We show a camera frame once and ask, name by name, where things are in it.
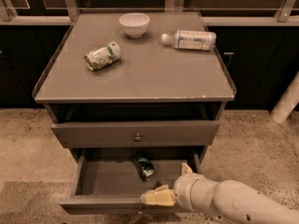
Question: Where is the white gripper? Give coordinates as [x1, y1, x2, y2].
[140, 162, 215, 211]

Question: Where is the dark green can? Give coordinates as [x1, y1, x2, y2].
[133, 153, 156, 182]

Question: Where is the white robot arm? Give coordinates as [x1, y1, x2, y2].
[141, 111, 299, 224]

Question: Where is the brass top drawer knob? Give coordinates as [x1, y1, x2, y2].
[135, 133, 142, 142]

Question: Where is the open grey middle drawer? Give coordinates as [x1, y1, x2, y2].
[60, 147, 203, 215]

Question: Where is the grey drawer cabinet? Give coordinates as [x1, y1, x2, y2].
[32, 10, 237, 174]

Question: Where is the grey top drawer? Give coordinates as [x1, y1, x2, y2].
[51, 120, 220, 148]

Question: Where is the white green can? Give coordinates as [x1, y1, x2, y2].
[84, 41, 121, 71]

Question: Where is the clear plastic water bottle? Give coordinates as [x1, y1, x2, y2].
[161, 30, 217, 51]

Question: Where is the white ceramic bowl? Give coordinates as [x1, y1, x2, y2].
[119, 13, 150, 38]

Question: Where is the brass middle drawer handle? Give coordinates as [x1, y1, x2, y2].
[132, 207, 153, 224]

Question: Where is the metal window frame rail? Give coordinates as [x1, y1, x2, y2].
[0, 0, 299, 26]

